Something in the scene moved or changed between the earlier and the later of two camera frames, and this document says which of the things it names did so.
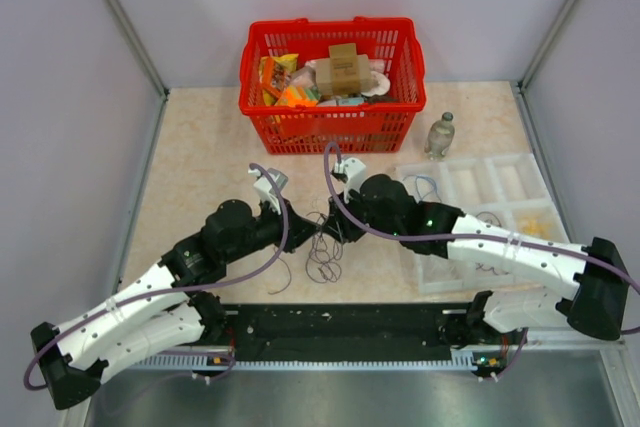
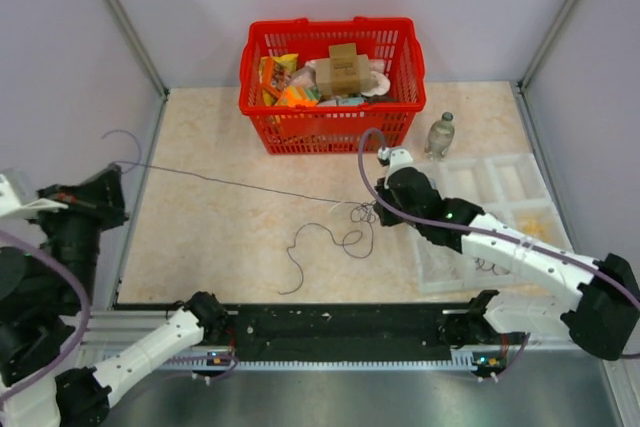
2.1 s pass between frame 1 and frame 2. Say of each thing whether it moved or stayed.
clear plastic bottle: stayed
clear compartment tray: stayed
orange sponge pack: stayed
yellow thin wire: stayed
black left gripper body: moved
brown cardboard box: stayed
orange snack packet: stayed
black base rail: stayed
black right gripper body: moved
